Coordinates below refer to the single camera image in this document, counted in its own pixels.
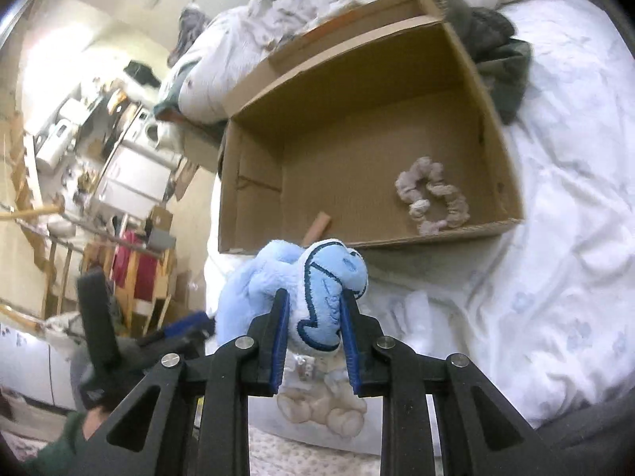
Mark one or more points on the brown cardboard box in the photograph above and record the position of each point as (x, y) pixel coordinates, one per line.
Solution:
(362, 158)

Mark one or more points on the person's left forearm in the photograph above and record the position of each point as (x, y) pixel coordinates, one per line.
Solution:
(59, 451)

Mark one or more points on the light blue plush toy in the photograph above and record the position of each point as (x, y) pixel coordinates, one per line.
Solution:
(278, 277)

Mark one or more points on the white drawer cabinet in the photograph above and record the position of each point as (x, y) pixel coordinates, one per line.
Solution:
(134, 173)

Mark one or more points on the white kitchen appliance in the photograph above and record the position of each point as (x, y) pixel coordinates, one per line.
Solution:
(54, 141)

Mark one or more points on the small brown cardboard tube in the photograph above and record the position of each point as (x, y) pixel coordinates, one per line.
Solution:
(317, 228)

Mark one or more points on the dark green garment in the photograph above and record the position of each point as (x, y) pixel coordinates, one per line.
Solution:
(501, 54)

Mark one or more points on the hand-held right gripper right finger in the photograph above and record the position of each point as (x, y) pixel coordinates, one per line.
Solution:
(349, 344)

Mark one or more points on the red cloth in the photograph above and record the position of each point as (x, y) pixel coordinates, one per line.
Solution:
(126, 267)

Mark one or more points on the white printed bedsheet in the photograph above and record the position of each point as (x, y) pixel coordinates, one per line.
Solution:
(555, 238)

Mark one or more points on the beige printed comforter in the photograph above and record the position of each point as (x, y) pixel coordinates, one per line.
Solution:
(238, 44)

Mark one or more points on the wooden staircase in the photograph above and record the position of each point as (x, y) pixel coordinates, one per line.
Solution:
(30, 208)

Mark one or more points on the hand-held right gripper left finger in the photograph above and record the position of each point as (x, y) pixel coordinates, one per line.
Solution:
(278, 344)

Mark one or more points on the beige fabric scrunchie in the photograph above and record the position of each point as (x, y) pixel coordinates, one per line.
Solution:
(427, 189)

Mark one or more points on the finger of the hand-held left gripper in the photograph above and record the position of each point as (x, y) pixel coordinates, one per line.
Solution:
(191, 325)

